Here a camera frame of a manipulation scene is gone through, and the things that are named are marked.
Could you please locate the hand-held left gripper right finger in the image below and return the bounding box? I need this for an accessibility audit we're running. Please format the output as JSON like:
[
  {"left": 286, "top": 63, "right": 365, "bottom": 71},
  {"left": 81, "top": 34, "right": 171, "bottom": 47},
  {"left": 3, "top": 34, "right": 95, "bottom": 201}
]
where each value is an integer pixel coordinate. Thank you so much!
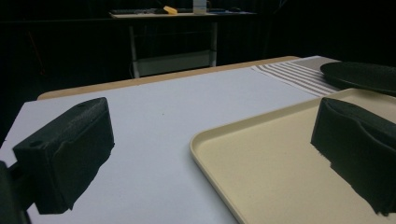
[{"left": 310, "top": 97, "right": 396, "bottom": 217}]

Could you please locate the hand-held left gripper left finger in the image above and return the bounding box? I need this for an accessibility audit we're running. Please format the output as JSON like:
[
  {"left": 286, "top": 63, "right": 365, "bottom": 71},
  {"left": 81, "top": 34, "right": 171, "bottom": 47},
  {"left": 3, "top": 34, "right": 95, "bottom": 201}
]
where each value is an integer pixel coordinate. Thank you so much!
[{"left": 12, "top": 96, "right": 116, "bottom": 216}]

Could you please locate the black round plate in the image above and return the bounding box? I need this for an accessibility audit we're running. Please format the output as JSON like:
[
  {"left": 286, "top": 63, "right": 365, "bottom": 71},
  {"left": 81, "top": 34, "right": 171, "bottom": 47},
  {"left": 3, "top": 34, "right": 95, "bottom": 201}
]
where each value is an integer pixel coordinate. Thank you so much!
[{"left": 319, "top": 61, "right": 396, "bottom": 97}]

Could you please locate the beige plastic tray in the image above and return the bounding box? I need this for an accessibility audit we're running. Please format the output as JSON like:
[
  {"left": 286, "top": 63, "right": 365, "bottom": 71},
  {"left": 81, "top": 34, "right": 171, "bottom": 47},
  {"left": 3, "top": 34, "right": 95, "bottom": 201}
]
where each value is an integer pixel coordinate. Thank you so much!
[{"left": 189, "top": 88, "right": 396, "bottom": 224}]

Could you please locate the white paper sheet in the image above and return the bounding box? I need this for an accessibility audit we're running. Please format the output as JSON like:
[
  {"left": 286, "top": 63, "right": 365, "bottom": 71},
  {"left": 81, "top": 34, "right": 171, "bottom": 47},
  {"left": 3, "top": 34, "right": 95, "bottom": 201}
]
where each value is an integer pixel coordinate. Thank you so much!
[{"left": 0, "top": 66, "right": 318, "bottom": 224}]

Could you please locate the striped cloth placemat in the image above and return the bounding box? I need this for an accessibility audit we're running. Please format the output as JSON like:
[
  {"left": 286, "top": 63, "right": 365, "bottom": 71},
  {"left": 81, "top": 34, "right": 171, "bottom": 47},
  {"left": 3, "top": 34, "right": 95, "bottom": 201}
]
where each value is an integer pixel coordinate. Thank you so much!
[{"left": 250, "top": 55, "right": 344, "bottom": 98}]

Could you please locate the background desk with white legs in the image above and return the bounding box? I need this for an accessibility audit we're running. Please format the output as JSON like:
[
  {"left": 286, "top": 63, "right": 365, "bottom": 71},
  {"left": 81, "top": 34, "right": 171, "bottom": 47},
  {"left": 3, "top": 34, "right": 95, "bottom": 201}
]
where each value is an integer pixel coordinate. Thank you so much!
[{"left": 107, "top": 8, "right": 258, "bottom": 78}]

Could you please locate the dark keyboard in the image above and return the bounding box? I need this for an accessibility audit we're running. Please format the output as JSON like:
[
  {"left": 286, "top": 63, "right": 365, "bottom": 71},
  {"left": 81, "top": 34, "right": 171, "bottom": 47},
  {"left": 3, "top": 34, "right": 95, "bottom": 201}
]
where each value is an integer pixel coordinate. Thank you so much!
[{"left": 110, "top": 7, "right": 166, "bottom": 16}]

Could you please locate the white box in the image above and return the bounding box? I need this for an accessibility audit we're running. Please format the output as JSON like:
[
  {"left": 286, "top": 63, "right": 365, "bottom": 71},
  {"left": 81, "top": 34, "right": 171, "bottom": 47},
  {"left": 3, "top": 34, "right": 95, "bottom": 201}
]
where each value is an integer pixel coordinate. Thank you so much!
[{"left": 192, "top": 0, "right": 207, "bottom": 15}]

